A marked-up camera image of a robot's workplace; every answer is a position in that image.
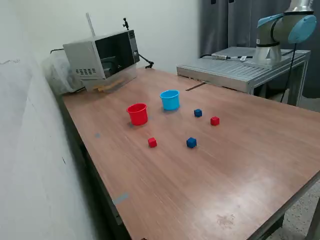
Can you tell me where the thin cable with white tag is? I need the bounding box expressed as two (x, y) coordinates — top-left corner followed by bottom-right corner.
(229, 55), (254, 62)

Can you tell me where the translucent plastic bag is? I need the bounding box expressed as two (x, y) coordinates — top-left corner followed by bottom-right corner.
(41, 53), (86, 95)

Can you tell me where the silver blue-jointed robot arm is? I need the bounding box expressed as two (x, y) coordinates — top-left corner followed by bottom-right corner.
(252, 0), (318, 67)

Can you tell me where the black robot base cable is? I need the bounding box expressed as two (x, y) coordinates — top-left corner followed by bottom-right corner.
(279, 42), (298, 104)

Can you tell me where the blue plastic bin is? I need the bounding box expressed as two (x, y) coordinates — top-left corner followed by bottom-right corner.
(159, 89), (181, 112)

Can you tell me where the aluminium robot mounting table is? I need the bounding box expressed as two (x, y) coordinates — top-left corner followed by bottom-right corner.
(176, 46), (312, 107)

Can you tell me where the long tape strip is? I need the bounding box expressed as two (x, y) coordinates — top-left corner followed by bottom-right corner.
(111, 192), (130, 206)

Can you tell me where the silver cylindrical connector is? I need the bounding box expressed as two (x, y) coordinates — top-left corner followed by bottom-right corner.
(211, 52), (232, 61)

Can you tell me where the wooden stick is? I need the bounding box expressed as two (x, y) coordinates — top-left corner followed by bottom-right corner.
(97, 83), (118, 93)
(92, 78), (125, 91)

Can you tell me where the red plastic bin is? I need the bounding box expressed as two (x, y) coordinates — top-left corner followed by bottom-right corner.
(126, 102), (149, 126)

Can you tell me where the thin white rod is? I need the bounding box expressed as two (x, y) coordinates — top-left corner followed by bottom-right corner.
(85, 12), (97, 38)

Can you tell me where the silver microwave oven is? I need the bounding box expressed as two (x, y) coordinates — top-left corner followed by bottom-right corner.
(62, 29), (141, 81)

